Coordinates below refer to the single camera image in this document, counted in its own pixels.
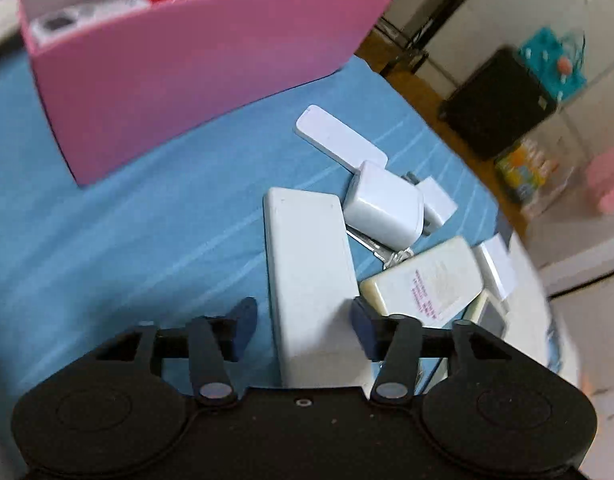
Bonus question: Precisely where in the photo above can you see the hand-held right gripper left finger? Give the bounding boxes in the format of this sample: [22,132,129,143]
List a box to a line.
[94,297,259,407]

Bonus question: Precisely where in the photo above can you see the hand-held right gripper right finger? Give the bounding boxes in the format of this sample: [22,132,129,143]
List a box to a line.
[349,297,513,406]

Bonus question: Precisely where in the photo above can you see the white power bank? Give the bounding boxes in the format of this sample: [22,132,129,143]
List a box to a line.
[263,186,373,390]

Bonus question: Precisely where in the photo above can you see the cream remote control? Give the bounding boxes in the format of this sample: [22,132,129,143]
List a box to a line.
[359,235,483,328]

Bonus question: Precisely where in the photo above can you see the white charger plug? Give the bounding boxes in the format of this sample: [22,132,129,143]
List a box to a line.
[342,160,425,251]

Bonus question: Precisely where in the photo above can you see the white remote with grey screen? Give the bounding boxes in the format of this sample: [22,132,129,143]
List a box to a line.
[462,290,509,336]

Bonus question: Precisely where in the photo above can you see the pink cardboard box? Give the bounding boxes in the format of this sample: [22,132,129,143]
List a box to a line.
[14,0,393,188]

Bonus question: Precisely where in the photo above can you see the white remote control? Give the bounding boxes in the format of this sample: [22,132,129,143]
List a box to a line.
[29,0,150,51]

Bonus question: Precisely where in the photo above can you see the small white adapter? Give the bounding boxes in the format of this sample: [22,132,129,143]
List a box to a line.
[404,172,458,233]

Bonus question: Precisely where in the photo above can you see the small white box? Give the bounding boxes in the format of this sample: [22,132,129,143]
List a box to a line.
[472,235,517,301]

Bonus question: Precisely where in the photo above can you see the white slim flat device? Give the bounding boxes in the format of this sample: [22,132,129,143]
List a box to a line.
[294,105,388,171]

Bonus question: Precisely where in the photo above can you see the colourful gift bag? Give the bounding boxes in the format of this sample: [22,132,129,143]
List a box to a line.
[494,137,560,206]

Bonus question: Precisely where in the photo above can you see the black suitcase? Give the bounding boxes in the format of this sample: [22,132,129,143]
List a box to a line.
[439,46,558,161]

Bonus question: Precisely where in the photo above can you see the pink paper bag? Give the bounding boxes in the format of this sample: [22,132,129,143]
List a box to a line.
[584,142,614,216]

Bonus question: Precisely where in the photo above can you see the white cabinet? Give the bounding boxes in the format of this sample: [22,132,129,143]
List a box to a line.
[427,0,614,301]

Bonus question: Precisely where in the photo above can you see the teal bag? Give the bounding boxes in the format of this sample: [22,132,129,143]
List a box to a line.
[517,27,588,103]

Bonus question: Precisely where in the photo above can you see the black metal rack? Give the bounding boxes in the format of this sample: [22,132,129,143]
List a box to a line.
[377,0,505,78]

